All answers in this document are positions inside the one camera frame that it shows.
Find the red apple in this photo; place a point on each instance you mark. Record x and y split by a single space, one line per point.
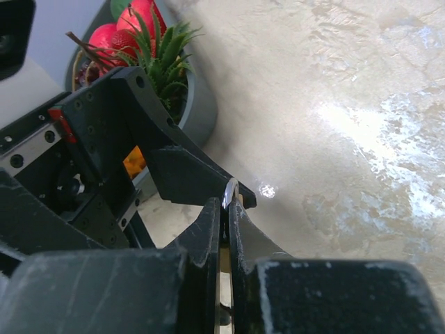
146 10
101 38

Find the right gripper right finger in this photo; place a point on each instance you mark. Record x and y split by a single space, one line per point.
274 292

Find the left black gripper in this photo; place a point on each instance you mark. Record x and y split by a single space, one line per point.
64 186

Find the orange spiky fruit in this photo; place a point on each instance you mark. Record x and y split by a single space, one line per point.
134 163

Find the dark green fruit tray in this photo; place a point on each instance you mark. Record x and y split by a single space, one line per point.
200 112

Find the green lime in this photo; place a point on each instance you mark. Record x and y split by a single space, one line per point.
117 7

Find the green pineapple top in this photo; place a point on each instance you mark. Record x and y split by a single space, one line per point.
164 61

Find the brass padlock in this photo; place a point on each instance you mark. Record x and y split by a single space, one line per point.
230 195

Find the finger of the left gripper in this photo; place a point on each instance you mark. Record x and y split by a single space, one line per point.
183 178

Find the red strawberries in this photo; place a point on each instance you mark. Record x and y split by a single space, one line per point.
125 42

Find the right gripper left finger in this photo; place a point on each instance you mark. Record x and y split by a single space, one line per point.
170 290

